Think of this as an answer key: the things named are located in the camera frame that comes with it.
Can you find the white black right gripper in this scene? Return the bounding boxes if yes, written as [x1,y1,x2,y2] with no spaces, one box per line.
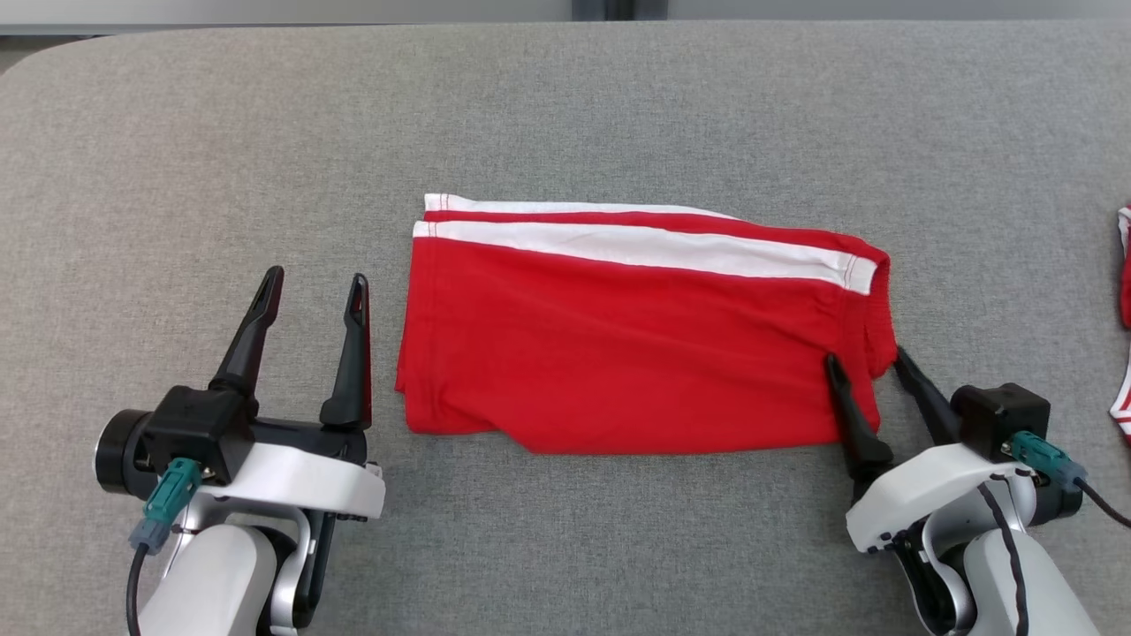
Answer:
[824,346,1084,556]

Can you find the left teal connector black cable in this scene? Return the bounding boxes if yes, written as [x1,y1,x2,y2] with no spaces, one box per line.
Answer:
[126,458,202,636]

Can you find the red white basketball jersey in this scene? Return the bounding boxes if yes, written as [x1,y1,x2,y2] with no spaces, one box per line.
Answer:
[1109,203,1131,443]

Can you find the red shorts with white stripe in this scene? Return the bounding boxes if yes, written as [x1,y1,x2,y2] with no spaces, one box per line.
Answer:
[395,193,899,456]

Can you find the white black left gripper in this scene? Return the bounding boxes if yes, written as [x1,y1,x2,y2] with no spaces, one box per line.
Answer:
[95,265,386,524]

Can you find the grey partition post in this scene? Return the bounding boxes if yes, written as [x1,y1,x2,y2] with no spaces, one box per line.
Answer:
[570,0,668,23]

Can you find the right teal connector black cable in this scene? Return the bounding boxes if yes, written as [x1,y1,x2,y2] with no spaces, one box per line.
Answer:
[1010,431,1131,531]

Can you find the teal connector black cable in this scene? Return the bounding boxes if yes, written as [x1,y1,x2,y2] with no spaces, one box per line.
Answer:
[126,458,202,636]
[1010,431,1131,531]

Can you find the white partition panel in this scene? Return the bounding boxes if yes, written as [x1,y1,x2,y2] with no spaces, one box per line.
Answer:
[667,0,1131,23]
[0,0,575,36]

